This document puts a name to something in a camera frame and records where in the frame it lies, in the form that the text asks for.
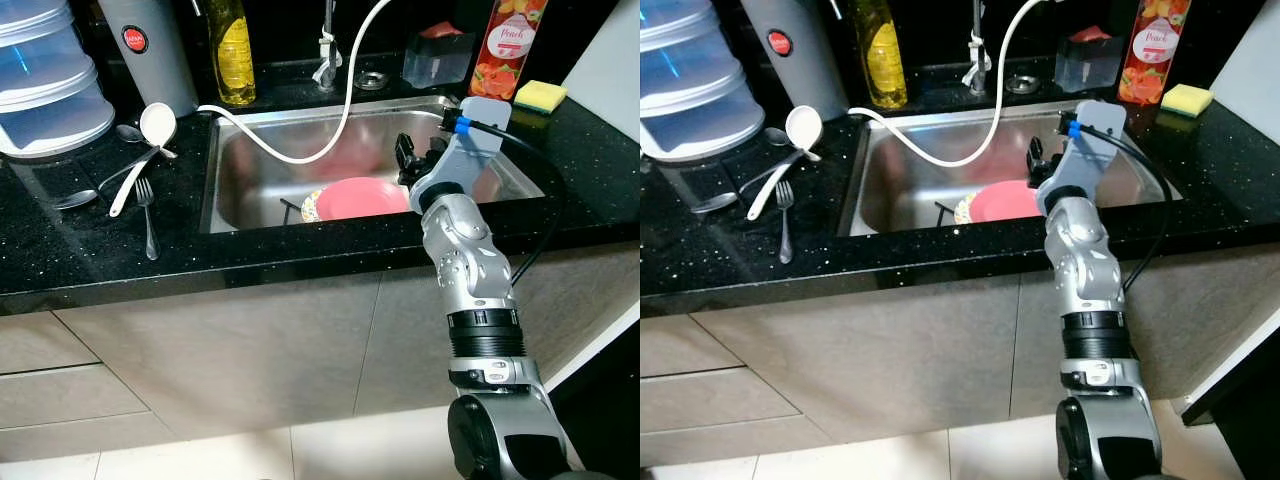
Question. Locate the pink rimmed patterned plate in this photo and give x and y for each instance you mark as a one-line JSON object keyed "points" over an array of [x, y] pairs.
{"points": [[1005, 200], [360, 198]]}

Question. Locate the white plastic ladle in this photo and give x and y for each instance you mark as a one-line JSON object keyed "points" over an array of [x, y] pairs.
{"points": [[158, 122], [803, 125]]}

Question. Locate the metal fork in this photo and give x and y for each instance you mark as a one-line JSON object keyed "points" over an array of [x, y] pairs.
{"points": [[148, 215], [786, 218]]}

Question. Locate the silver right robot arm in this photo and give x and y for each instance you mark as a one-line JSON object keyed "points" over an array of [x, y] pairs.
{"points": [[1095, 280], [470, 270]]}

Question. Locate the round metal countertop fitting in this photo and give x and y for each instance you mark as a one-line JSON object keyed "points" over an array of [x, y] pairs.
{"points": [[370, 80], [1022, 84]]}

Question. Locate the clear plastic container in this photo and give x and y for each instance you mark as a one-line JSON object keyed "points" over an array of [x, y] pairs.
{"points": [[438, 62], [1088, 65]]}

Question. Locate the thin black utensil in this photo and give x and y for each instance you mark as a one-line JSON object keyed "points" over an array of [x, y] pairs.
{"points": [[943, 212], [290, 210]]}

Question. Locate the metal sink faucet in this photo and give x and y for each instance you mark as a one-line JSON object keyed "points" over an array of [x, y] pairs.
{"points": [[977, 58], [326, 55]]}

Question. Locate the stainless steel sink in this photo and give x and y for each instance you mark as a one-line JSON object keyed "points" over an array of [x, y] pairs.
{"points": [[260, 170], [900, 175]]}

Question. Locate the yellow green sponge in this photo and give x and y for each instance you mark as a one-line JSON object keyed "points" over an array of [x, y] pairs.
{"points": [[1187, 100], [540, 96]]}

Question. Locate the red peach label bottle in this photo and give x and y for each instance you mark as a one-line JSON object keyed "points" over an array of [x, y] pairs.
{"points": [[1152, 52], [505, 50]]}

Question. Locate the yellow dish soap bottle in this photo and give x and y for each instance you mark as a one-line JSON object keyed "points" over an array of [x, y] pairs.
{"points": [[233, 60], [880, 62]]}

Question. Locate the white cutting board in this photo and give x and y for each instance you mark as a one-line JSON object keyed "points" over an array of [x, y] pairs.
{"points": [[1250, 80], [610, 70]]}

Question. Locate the grey canister with red logo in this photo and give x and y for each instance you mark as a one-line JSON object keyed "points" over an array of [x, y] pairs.
{"points": [[150, 60], [795, 65]]}

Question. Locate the white tiered food container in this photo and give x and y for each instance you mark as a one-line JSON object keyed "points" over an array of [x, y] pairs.
{"points": [[695, 90], [50, 90]]}

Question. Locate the dark cabinet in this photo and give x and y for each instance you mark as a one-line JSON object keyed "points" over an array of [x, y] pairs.
{"points": [[1245, 430], [605, 410]]}

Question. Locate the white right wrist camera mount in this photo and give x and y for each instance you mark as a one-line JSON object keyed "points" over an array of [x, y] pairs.
{"points": [[1095, 140], [475, 140]]}

